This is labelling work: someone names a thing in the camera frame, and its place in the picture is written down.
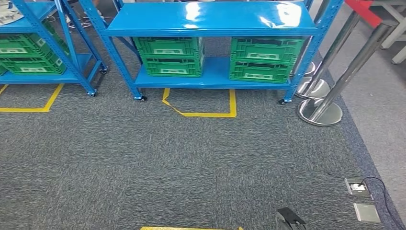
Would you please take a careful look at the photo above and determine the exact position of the black floor cable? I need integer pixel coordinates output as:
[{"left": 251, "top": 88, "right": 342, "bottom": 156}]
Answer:
[{"left": 360, "top": 176, "right": 405, "bottom": 230}]

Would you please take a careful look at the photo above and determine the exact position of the silver plastic wheel cover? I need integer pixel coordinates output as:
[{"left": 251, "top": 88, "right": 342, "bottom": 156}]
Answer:
[{"left": 0, "top": 0, "right": 24, "bottom": 26}]

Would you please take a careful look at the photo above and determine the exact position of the chrome post with round base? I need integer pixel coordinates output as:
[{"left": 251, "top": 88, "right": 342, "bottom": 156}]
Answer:
[
  {"left": 297, "top": 19, "right": 399, "bottom": 127},
  {"left": 290, "top": 0, "right": 332, "bottom": 77}
]

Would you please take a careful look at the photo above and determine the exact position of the white bench with green top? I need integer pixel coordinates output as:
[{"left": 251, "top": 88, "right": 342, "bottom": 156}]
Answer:
[{"left": 369, "top": 0, "right": 406, "bottom": 65}]

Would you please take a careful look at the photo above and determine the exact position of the round chrome floor disc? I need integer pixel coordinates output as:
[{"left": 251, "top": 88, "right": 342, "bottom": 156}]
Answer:
[{"left": 294, "top": 11, "right": 362, "bottom": 99}]

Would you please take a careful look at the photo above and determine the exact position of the blue steel shelf rack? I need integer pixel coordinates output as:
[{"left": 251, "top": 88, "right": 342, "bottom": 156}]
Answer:
[
  {"left": 0, "top": 0, "right": 109, "bottom": 97},
  {"left": 78, "top": 0, "right": 345, "bottom": 105}
]

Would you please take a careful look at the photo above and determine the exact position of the metal floor socket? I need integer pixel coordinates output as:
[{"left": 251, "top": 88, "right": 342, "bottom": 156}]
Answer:
[
  {"left": 345, "top": 177, "right": 372, "bottom": 196},
  {"left": 353, "top": 202, "right": 381, "bottom": 223}
]

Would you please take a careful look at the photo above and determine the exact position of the red boundary strip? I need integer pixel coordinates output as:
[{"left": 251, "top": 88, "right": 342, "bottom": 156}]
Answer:
[{"left": 344, "top": 0, "right": 383, "bottom": 28}]

